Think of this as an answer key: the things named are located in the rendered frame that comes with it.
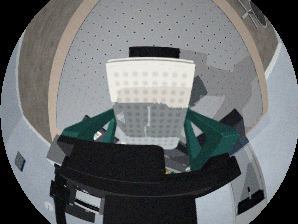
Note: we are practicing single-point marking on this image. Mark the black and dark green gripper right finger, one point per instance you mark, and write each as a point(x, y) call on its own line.
point(220, 138)

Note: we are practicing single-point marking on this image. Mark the white benchtop lab instrument with lid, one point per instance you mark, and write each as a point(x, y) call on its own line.
point(89, 201)

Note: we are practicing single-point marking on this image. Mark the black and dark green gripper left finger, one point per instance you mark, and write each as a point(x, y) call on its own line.
point(85, 130)

